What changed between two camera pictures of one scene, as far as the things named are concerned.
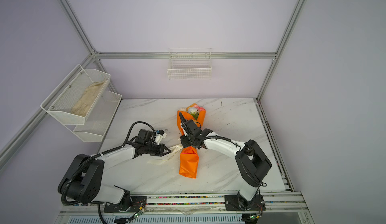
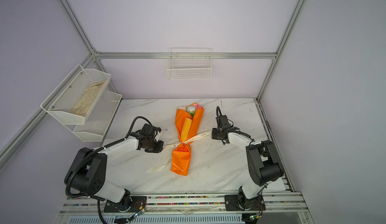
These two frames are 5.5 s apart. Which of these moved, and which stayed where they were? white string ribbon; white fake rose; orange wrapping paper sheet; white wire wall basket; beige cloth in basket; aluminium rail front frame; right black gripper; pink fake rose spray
Moved: orange wrapping paper sheet; white string ribbon; white fake rose; right black gripper
Stayed: aluminium rail front frame; white wire wall basket; pink fake rose spray; beige cloth in basket
